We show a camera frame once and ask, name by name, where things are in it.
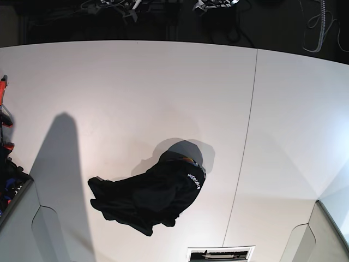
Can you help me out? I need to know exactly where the black t-shirt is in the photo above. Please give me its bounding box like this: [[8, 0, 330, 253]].
[[88, 140, 206, 236]]

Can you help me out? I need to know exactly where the printed paper sheet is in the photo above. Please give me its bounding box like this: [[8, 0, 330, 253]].
[[186, 246, 255, 262]]

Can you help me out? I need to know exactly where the grey bin with clutter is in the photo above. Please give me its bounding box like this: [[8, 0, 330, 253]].
[[1, 146, 33, 228]]

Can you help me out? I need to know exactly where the red orange hand tool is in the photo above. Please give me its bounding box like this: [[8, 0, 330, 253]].
[[1, 75, 14, 151]]

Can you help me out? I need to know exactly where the grey right table bracket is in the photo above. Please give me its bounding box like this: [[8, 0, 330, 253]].
[[280, 200, 348, 262]]

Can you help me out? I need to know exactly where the grey coiled cable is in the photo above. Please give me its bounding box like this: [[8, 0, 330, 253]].
[[302, 0, 349, 53]]

